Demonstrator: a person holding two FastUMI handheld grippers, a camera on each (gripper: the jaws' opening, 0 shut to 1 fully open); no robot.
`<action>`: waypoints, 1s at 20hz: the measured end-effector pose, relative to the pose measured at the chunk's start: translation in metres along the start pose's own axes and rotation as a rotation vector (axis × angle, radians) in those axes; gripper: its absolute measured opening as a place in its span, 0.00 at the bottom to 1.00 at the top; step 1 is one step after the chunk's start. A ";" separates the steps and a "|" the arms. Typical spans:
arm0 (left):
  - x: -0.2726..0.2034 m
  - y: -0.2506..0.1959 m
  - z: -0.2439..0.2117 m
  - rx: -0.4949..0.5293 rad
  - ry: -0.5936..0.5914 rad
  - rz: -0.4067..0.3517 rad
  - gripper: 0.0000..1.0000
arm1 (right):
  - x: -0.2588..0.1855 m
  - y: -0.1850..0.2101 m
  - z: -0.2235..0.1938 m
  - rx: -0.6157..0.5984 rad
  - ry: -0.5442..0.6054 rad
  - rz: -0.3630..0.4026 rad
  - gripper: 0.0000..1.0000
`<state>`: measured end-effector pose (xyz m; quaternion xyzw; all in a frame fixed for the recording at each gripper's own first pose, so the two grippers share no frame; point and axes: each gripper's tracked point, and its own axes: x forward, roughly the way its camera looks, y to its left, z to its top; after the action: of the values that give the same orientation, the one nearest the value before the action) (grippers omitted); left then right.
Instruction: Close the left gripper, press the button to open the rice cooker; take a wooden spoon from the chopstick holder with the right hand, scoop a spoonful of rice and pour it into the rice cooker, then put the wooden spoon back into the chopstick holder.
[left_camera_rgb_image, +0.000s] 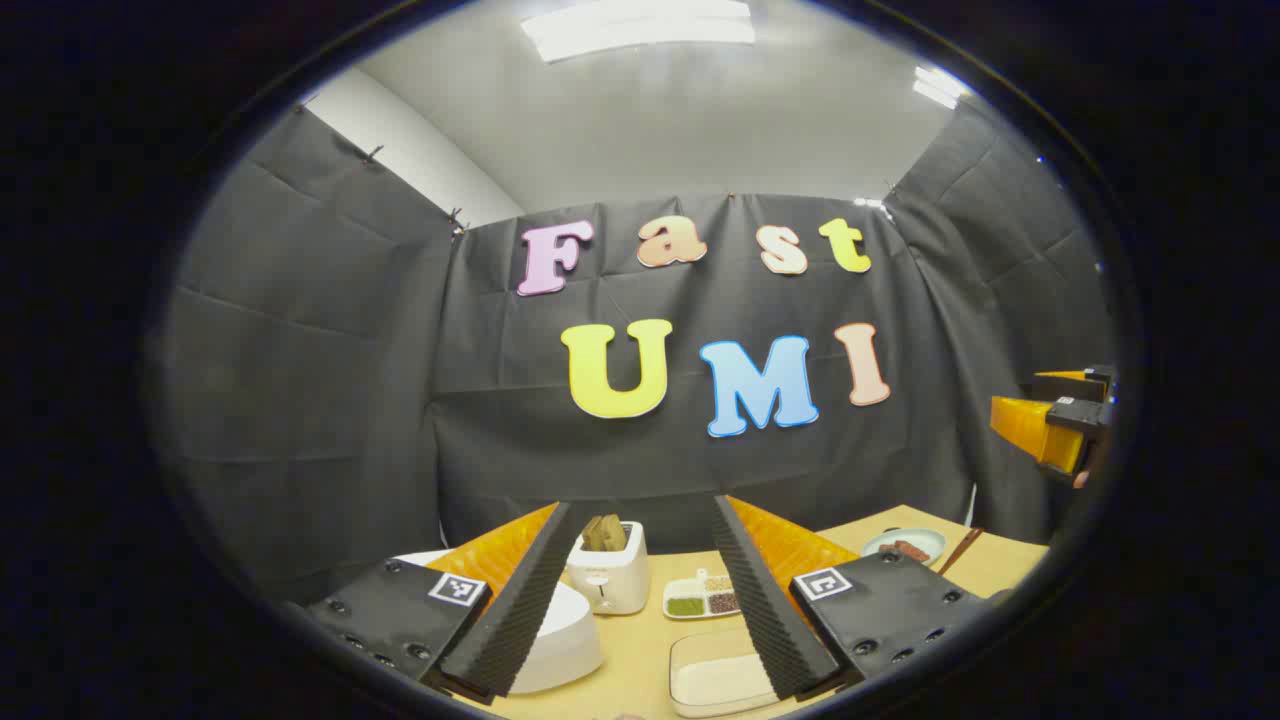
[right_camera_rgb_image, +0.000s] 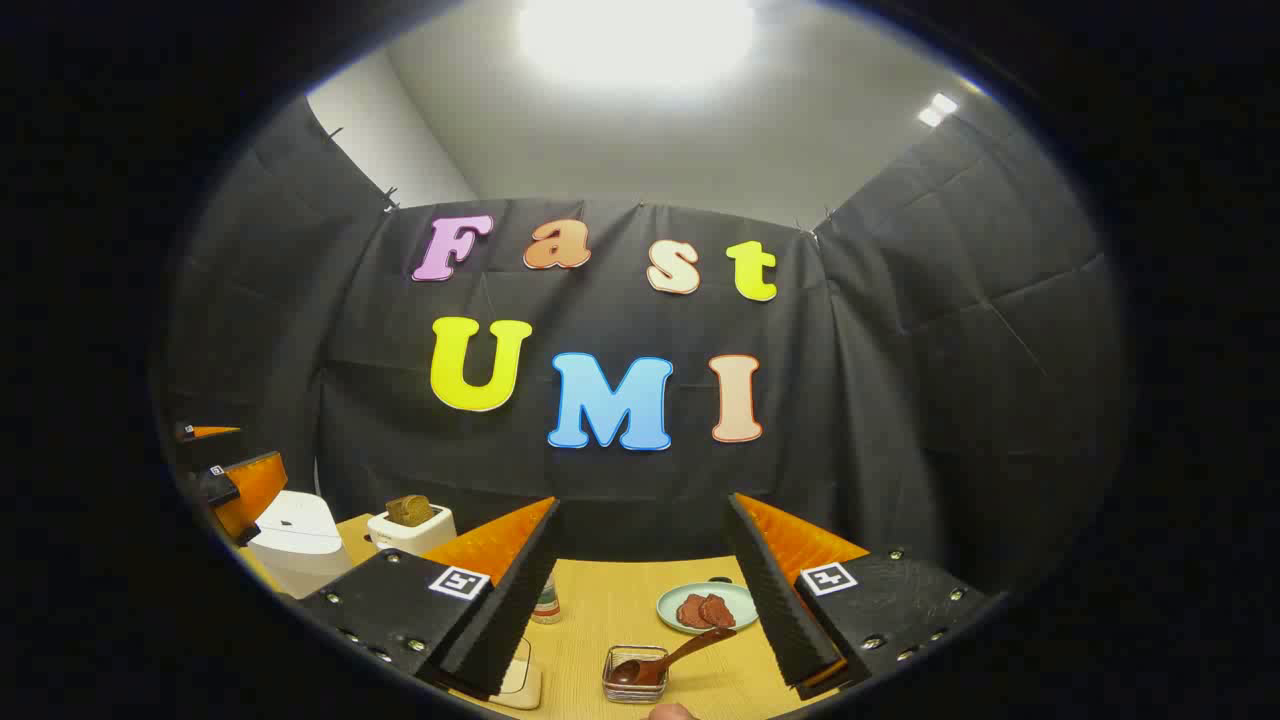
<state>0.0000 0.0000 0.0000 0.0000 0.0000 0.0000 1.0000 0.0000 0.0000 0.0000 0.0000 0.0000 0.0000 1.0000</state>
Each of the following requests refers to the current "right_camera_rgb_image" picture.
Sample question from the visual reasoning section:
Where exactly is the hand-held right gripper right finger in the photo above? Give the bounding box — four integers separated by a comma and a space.
722, 492, 1006, 701

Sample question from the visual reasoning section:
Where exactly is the white rice cooker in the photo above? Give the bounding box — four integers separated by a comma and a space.
245, 490, 353, 599

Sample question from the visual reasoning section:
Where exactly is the black backdrop cloth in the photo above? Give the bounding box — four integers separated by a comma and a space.
150, 95, 1131, 601

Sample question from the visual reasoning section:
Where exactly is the brown wooden spoon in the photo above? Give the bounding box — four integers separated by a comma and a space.
607, 627, 738, 688

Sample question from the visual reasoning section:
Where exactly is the white toaster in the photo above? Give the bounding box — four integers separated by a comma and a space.
367, 503, 458, 557

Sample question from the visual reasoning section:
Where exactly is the clear square chopstick holder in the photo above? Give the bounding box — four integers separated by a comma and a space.
602, 645, 671, 704

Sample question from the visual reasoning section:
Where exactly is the pale green plate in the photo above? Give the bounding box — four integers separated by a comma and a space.
656, 580, 759, 636

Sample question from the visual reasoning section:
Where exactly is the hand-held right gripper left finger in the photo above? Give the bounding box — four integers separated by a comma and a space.
298, 497, 561, 701

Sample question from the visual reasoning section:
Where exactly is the large ceiling light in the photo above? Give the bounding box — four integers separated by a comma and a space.
518, 0, 756, 96

